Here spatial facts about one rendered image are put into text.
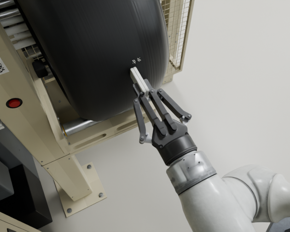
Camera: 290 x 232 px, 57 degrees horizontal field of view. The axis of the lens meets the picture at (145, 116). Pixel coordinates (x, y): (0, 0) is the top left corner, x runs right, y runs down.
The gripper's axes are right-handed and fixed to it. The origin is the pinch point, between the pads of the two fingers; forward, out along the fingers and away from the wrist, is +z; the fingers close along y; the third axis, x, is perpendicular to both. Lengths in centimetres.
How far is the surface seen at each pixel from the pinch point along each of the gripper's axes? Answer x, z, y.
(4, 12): 23, 60, 24
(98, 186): 124, 7, 20
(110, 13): -11.1, 11.7, 1.5
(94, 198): 123, 1, 25
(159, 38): -3.6, 7.0, -8.8
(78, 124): 32.8, 11.1, 16.1
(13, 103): 19.0, 19.3, 31.0
